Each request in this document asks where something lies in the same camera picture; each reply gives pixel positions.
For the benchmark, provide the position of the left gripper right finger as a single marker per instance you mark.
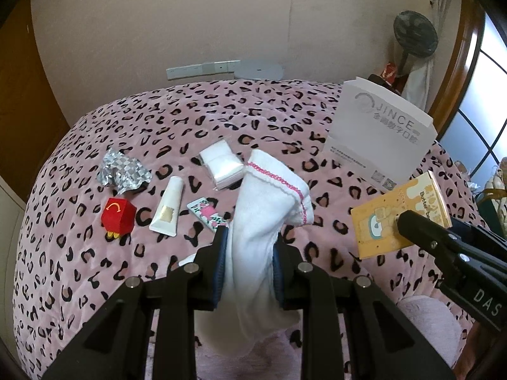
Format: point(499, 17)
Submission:
point(350, 324)

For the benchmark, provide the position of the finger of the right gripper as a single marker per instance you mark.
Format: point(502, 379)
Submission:
point(427, 233)

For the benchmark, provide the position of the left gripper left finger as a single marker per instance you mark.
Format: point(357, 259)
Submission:
point(114, 343)

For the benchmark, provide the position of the yellow cartoon snack box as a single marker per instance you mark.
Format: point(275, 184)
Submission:
point(375, 222)

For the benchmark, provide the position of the white cream tube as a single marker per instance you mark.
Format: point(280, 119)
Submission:
point(166, 217)

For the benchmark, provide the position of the red happy meal box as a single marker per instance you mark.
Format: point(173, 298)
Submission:
point(118, 217)

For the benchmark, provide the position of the floral small packet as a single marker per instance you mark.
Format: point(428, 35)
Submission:
point(205, 212)

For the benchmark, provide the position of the white sock pink trim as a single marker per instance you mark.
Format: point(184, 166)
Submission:
point(270, 196)

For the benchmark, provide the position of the clear bag white cotton pads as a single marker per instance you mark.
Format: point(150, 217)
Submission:
point(223, 165)

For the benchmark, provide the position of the pink leopard print blanket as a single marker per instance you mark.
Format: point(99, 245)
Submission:
point(67, 267)

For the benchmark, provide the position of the white cloth fan cover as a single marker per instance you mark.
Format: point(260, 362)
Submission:
point(417, 88)

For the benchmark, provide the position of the crumpled silver foil wrapper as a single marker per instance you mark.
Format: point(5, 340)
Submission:
point(122, 173)

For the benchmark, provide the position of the red snack bag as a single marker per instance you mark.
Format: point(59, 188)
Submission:
point(389, 73)

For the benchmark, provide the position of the black standing fan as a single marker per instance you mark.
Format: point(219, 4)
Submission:
point(416, 35)

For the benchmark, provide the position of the wooden window frame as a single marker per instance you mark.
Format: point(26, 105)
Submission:
point(461, 65)

